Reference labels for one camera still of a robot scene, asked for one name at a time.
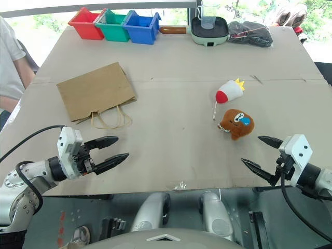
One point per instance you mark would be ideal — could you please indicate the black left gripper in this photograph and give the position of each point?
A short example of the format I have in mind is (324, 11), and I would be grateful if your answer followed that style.
(86, 162)

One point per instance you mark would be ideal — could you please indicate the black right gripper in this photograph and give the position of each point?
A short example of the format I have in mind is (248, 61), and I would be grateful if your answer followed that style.
(285, 166)

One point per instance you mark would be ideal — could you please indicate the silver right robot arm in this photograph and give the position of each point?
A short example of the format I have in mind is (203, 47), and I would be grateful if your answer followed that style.
(320, 179)

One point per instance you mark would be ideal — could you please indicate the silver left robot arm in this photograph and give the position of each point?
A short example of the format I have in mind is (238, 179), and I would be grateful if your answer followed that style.
(28, 179)

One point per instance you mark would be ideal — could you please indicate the person's bare forearm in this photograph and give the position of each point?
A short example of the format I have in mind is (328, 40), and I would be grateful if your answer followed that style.
(24, 72)

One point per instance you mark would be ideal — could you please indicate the black fabric bag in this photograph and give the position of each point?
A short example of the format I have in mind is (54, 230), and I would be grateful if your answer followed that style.
(250, 35)

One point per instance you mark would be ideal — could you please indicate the brown plush bear toy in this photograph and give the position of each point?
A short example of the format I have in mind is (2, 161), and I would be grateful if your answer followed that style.
(240, 123)

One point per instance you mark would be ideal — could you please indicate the silver left robot leg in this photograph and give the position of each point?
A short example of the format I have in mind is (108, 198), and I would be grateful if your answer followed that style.
(151, 210)

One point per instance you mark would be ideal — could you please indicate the silver robot leg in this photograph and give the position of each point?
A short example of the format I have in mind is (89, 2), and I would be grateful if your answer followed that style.
(216, 212)
(151, 210)

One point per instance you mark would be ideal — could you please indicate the black table clamp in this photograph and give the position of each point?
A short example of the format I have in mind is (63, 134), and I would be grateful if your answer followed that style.
(115, 225)

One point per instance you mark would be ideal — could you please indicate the silver right robot leg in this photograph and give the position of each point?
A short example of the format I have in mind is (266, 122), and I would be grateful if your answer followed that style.
(216, 212)

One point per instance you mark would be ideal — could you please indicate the white red plush mouse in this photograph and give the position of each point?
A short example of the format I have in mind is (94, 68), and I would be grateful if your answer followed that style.
(230, 90)

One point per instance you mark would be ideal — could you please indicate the grey sneaker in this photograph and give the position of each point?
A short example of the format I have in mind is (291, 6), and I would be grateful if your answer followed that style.
(81, 235)

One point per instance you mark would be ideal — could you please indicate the grey robot torso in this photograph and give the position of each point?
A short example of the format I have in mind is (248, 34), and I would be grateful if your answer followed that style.
(166, 241)

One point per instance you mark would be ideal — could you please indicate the green plastic bin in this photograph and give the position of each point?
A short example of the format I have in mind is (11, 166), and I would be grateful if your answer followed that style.
(115, 31)

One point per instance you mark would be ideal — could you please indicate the blue plastic bin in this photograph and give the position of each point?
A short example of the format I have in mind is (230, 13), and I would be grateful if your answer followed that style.
(141, 32)

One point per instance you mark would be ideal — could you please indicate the red plastic bin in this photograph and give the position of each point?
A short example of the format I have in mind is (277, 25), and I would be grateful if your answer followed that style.
(85, 27)

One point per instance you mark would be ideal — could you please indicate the mint green electric frying pan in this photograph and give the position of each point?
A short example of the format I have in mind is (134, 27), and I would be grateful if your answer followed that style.
(210, 37)

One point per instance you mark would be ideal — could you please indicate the person in white shirt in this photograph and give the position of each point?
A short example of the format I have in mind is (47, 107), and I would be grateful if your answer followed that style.
(7, 64)

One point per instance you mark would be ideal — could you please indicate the brown plush slipper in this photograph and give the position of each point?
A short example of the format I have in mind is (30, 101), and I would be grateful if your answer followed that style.
(281, 15)
(298, 14)

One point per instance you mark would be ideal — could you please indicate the clear plastic measuring cup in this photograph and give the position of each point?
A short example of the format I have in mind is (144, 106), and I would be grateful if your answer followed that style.
(207, 19)

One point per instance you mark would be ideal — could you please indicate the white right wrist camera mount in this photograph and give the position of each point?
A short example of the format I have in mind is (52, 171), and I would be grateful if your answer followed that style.
(298, 153)

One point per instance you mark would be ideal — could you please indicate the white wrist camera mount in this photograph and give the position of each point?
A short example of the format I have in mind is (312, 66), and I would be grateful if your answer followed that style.
(298, 153)
(68, 145)

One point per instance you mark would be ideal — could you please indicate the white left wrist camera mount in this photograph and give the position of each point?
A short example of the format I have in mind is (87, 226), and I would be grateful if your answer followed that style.
(68, 145)

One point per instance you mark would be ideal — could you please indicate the black metal bracket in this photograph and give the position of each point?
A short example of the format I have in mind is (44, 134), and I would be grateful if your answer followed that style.
(259, 228)

